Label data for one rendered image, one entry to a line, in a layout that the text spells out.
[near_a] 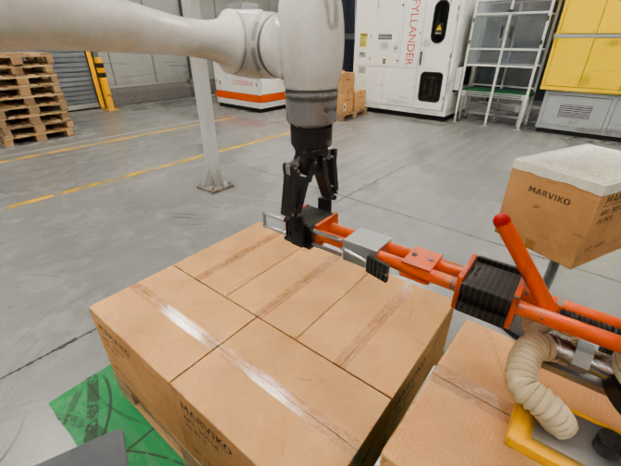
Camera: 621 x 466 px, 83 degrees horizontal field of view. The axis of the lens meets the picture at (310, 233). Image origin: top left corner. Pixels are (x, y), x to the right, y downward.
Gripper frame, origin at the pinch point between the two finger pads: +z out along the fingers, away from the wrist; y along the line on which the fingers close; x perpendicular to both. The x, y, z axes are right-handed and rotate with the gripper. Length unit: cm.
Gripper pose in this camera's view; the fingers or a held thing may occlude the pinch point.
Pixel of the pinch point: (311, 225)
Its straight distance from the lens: 72.2
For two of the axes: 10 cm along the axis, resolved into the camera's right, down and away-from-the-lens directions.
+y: 6.2, -3.8, 6.8
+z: 0.0, 8.7, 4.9
